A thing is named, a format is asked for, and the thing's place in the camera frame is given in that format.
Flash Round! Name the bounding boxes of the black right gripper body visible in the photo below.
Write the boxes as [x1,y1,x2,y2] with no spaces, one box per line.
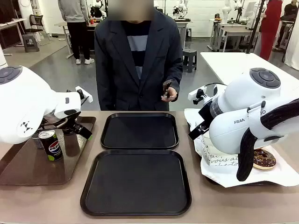
[198,100,214,128]

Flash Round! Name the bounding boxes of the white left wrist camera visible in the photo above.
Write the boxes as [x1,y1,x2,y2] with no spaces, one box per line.
[74,86,93,104]

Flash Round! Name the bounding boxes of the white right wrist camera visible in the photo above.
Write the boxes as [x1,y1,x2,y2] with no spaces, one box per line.
[188,85,208,105]

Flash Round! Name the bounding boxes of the person in black shirt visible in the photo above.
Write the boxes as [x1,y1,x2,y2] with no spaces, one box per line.
[272,0,299,53]

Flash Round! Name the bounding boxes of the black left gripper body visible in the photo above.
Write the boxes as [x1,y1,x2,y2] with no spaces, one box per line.
[62,113,86,136]

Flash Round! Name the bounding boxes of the person in dark jacket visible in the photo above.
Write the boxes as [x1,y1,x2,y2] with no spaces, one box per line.
[94,0,184,112]

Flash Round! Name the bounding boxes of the chocolate sprinkled donut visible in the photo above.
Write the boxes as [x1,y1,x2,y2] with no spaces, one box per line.
[252,148,277,171]

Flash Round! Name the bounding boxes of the white wrapping paper sheet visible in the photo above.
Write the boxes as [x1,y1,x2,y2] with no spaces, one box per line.
[184,107,299,189]

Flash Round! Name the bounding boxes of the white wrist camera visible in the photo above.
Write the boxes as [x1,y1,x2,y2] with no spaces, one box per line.
[188,85,208,105]
[74,86,93,104]

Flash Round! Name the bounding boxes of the black square tray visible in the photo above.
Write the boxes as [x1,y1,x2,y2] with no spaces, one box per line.
[80,149,192,217]
[100,112,180,150]

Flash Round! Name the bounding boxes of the black sleeved cable bundle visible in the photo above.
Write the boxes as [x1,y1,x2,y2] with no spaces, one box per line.
[236,98,299,182]

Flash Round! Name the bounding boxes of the white background work table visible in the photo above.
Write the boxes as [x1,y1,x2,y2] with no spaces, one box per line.
[207,18,261,53]

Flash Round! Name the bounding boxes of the person's left hand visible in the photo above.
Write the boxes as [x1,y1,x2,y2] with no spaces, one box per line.
[161,86,178,102]

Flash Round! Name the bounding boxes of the black tongs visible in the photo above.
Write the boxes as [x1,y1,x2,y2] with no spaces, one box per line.
[163,79,173,99]

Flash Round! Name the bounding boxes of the brown plastic tray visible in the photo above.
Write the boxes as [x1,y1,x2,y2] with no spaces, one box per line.
[0,116,97,187]

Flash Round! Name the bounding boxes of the black camera stand pole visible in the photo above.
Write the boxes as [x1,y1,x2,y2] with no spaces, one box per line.
[245,0,267,55]

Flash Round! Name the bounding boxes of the black office chair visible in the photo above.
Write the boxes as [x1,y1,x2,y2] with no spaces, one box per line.
[24,14,51,47]

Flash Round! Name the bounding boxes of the person in red apron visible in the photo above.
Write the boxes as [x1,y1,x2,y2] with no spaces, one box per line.
[258,0,284,62]

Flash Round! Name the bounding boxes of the white side table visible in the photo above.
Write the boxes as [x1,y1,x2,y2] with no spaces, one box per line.
[200,51,299,89]

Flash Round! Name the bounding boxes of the person's left forearm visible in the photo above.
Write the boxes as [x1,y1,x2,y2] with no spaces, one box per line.
[167,63,184,94]

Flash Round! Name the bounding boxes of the white background desk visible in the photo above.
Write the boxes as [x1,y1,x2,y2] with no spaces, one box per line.
[0,18,28,57]

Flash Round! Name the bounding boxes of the grey plastic stool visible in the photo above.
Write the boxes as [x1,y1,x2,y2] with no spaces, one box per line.
[182,49,198,73]
[22,33,41,53]

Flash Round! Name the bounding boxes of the person in grey hoodie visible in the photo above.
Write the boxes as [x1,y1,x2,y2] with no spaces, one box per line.
[57,0,95,65]

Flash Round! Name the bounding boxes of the white printed paper box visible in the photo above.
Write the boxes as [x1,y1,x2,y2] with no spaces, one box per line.
[198,135,241,168]

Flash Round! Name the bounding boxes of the thin black cable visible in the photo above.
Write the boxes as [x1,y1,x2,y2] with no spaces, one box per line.
[205,82,228,89]

